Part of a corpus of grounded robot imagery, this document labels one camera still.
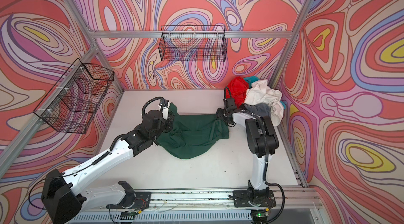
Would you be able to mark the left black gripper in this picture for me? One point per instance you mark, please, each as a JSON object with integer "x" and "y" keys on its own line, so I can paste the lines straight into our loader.
{"x": 169, "y": 121}

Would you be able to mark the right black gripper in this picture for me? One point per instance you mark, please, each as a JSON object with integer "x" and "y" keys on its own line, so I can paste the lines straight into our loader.
{"x": 219, "y": 114}

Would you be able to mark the green t shirt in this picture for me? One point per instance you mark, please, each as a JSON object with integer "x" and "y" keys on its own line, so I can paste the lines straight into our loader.
{"x": 192, "y": 135}

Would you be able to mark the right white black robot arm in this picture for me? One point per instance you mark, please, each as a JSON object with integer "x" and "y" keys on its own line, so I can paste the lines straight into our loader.
{"x": 262, "y": 143}

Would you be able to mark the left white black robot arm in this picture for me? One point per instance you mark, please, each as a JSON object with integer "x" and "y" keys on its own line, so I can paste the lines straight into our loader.
{"x": 65, "y": 194}

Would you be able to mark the red t shirt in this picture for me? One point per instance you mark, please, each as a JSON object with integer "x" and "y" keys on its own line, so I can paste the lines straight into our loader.
{"x": 237, "y": 88}

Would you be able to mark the grey t shirt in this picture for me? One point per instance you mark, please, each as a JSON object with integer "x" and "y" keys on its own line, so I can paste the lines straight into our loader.
{"x": 259, "y": 109}

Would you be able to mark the white t shirt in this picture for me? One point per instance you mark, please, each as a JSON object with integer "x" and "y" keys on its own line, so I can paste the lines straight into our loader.
{"x": 276, "y": 115}

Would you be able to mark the black wire basket back wall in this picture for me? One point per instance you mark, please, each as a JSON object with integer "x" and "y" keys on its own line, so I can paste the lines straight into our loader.
{"x": 182, "y": 47}

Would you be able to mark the black wire basket wall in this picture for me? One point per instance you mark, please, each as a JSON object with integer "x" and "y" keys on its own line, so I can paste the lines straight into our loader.
{"x": 182, "y": 47}
{"x": 73, "y": 102}

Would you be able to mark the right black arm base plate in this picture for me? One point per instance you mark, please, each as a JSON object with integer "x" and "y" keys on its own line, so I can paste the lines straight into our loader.
{"x": 253, "y": 198}

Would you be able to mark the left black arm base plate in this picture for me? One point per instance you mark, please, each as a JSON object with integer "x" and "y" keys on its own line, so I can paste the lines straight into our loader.
{"x": 138, "y": 200}

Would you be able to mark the aluminium frame back beam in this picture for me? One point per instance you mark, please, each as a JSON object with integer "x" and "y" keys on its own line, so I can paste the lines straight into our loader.
{"x": 157, "y": 34}

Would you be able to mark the black wire basket left wall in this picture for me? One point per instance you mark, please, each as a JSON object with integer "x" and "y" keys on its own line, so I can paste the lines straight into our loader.
{"x": 73, "y": 102}

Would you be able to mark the aluminium front rail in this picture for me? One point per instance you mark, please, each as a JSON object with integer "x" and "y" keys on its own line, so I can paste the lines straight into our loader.
{"x": 212, "y": 206}

